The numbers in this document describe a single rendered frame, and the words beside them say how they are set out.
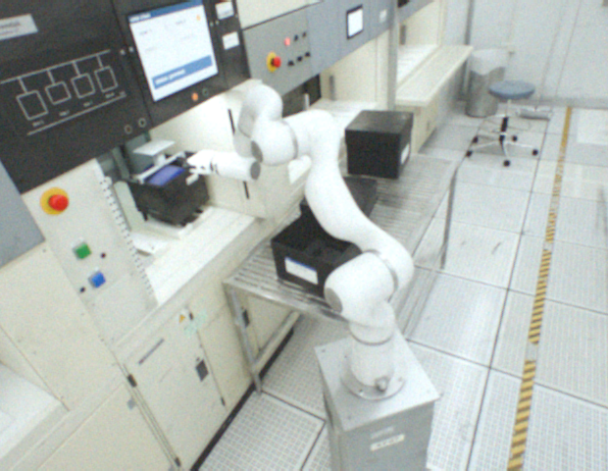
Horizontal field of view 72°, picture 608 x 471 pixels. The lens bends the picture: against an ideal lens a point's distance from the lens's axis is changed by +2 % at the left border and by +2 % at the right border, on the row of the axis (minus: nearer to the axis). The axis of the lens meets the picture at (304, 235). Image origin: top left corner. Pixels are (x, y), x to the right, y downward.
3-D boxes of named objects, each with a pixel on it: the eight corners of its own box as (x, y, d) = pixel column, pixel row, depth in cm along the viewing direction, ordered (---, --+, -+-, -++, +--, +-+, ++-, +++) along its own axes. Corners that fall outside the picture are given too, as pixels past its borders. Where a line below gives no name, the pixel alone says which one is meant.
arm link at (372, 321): (405, 329, 108) (409, 259, 94) (351, 368, 100) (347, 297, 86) (373, 304, 116) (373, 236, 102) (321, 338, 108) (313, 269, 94)
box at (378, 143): (398, 181, 208) (400, 133, 193) (345, 174, 219) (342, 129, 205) (412, 156, 228) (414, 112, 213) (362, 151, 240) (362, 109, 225)
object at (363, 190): (362, 232, 176) (361, 206, 168) (298, 223, 186) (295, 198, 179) (379, 197, 197) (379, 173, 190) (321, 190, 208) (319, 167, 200)
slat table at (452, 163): (369, 450, 176) (367, 331, 132) (255, 395, 203) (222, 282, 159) (445, 267, 265) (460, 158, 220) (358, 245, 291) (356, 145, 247)
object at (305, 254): (275, 276, 159) (268, 239, 149) (317, 237, 175) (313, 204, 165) (334, 302, 144) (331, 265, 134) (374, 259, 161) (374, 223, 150)
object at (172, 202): (176, 236, 162) (149, 163, 144) (139, 226, 171) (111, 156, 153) (215, 205, 179) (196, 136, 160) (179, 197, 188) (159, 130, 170)
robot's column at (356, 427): (424, 515, 156) (441, 397, 111) (353, 542, 151) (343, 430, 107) (390, 444, 178) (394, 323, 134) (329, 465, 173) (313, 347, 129)
